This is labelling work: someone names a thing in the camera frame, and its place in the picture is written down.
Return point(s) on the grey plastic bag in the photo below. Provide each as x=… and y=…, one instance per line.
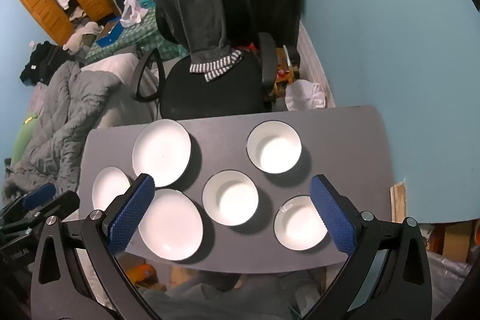
x=446, y=282

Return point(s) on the black office chair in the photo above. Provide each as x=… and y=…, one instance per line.
x=210, y=91

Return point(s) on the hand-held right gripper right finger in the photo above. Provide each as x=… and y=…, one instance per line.
x=332, y=215

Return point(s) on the white plate black rim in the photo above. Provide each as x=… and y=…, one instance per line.
x=108, y=188
x=172, y=226
x=162, y=152

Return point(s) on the blue cardboard box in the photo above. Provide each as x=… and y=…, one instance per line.
x=110, y=37

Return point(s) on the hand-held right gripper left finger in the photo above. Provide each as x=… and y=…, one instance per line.
x=131, y=211

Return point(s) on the green checkered tablecloth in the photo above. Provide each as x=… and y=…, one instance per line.
x=131, y=39

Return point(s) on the grey quilted duvet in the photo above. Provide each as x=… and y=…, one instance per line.
x=67, y=117

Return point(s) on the white bed sheet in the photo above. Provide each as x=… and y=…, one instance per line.
x=112, y=70

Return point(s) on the green pillow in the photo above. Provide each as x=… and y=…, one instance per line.
x=24, y=140

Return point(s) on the wooden board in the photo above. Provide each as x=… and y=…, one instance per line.
x=397, y=202

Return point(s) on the orange cloth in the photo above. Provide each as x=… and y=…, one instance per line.
x=140, y=273

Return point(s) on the pale clothes pile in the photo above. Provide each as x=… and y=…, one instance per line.
x=80, y=33

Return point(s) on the black clothes pile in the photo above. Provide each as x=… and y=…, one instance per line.
x=45, y=61

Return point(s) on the brown cardboard box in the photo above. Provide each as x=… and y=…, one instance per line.
x=450, y=237

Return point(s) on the white plastic bag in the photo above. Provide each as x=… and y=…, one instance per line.
x=131, y=14
x=303, y=95

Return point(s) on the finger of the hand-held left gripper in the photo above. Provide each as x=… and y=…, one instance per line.
x=56, y=203
x=39, y=194

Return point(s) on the yellow wooden frame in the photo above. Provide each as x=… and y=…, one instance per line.
x=285, y=76

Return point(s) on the teal plastic crate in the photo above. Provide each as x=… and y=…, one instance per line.
x=148, y=3

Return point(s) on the grey sweater striped cuffs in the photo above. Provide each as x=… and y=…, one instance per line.
x=195, y=5

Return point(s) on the white bowl black rim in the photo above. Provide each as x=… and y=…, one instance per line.
x=298, y=226
x=273, y=151
x=230, y=198

